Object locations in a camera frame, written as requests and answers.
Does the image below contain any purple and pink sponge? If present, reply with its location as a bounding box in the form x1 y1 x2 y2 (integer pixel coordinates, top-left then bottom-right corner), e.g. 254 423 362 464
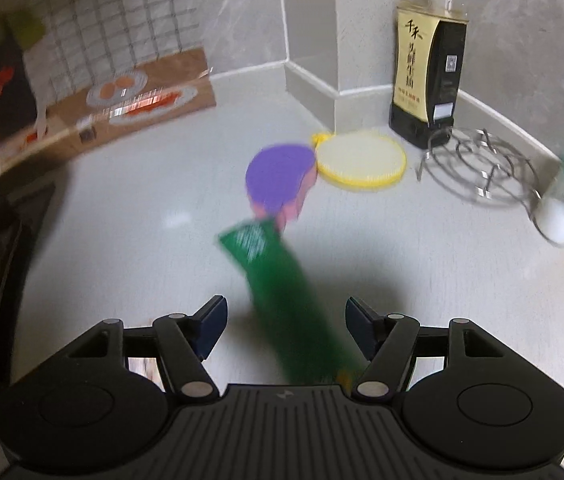
244 143 320 234

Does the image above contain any narrow green packet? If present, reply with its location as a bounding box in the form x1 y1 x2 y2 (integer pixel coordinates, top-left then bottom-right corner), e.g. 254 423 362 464
218 219 369 387

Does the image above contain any black gas stove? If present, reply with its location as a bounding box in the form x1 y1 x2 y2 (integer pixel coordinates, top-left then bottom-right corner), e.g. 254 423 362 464
0 180 59 413

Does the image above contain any soy sauce bottle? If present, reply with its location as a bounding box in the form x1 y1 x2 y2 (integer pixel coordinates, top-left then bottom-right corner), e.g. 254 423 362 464
388 0 469 150

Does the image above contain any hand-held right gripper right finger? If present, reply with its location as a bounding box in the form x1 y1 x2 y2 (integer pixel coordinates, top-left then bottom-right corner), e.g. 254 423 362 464
344 296 509 401

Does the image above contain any metal steamer rack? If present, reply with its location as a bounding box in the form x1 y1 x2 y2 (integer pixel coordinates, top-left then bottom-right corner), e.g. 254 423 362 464
416 127 544 207

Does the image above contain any kitchen wall poster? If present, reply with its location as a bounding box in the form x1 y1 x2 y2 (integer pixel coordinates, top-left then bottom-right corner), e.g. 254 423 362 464
0 0 219 173

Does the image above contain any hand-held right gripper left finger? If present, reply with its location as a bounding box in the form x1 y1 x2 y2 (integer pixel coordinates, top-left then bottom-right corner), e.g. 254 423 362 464
66 295 228 399

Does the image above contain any round yellow scrubber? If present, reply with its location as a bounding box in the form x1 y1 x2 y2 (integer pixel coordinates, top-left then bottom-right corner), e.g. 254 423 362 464
311 130 408 192

